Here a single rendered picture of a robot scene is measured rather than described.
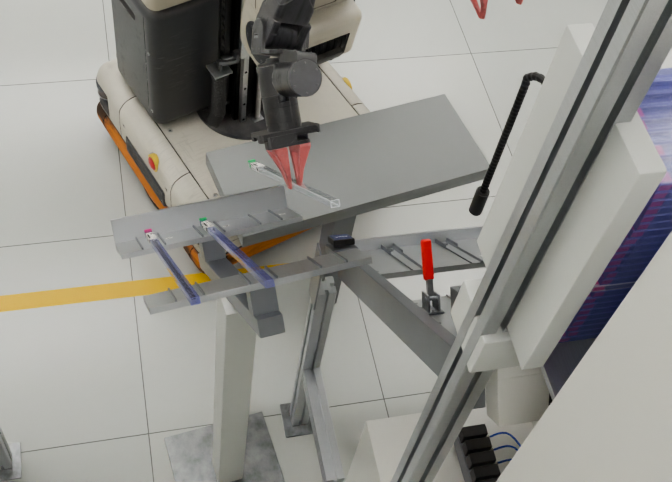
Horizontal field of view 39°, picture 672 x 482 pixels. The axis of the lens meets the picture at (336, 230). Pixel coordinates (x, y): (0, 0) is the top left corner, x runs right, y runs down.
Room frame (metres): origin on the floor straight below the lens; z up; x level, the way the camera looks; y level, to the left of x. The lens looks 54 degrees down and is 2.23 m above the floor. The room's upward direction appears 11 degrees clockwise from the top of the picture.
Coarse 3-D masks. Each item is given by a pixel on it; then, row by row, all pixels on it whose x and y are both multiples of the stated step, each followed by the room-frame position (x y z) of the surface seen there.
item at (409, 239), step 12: (456, 228) 1.14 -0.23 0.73; (468, 228) 1.15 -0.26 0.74; (480, 228) 1.15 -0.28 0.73; (360, 240) 1.07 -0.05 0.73; (372, 240) 1.07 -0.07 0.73; (384, 240) 1.08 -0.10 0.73; (396, 240) 1.09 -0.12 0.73; (408, 240) 1.09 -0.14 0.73; (420, 240) 1.10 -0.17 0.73; (432, 240) 1.11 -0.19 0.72; (444, 240) 1.12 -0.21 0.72
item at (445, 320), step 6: (414, 300) 0.80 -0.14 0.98; (420, 300) 0.80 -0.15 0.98; (444, 300) 0.80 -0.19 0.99; (450, 300) 0.80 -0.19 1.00; (420, 306) 0.77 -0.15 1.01; (444, 306) 0.78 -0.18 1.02; (450, 306) 0.78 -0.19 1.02; (450, 312) 0.75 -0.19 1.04; (438, 318) 0.73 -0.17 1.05; (444, 318) 0.73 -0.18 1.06; (450, 318) 0.73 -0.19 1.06; (444, 324) 0.71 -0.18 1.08; (450, 324) 0.71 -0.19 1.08; (450, 330) 0.69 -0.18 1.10
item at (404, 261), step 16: (448, 240) 1.11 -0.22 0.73; (464, 240) 1.12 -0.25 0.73; (384, 256) 1.02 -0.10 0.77; (400, 256) 1.02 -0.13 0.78; (416, 256) 1.02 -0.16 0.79; (432, 256) 1.02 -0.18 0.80; (448, 256) 1.02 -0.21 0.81; (464, 256) 1.02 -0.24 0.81; (480, 256) 1.02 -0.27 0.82; (384, 272) 0.93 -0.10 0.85; (400, 272) 0.93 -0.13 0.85; (416, 272) 0.94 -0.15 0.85
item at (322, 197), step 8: (264, 168) 1.08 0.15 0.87; (272, 176) 1.03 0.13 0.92; (280, 176) 1.01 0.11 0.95; (296, 184) 0.94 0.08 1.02; (304, 184) 0.94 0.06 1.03; (304, 192) 0.91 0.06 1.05; (312, 192) 0.89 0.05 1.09; (320, 192) 0.88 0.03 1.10; (320, 200) 0.86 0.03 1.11; (328, 200) 0.84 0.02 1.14; (336, 200) 0.84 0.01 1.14
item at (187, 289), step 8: (144, 232) 0.99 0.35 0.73; (152, 240) 0.94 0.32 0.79; (160, 248) 0.89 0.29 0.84; (160, 256) 0.85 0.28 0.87; (168, 256) 0.85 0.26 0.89; (168, 264) 0.81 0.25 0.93; (176, 272) 0.77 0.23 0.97; (176, 280) 0.74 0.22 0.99; (184, 280) 0.74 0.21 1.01; (184, 288) 0.70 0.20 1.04; (192, 288) 0.70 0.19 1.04; (192, 296) 0.67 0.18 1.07; (192, 304) 0.66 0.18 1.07
